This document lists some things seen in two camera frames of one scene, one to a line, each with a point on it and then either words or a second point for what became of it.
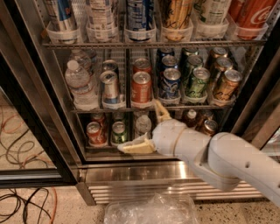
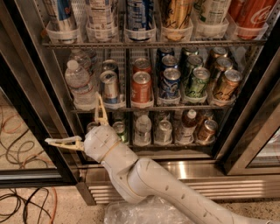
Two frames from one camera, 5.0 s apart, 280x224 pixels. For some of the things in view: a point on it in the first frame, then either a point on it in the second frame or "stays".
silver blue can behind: (109, 65) stays
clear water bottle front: (83, 87) stays
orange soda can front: (142, 87) stays
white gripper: (164, 136) to (98, 142)
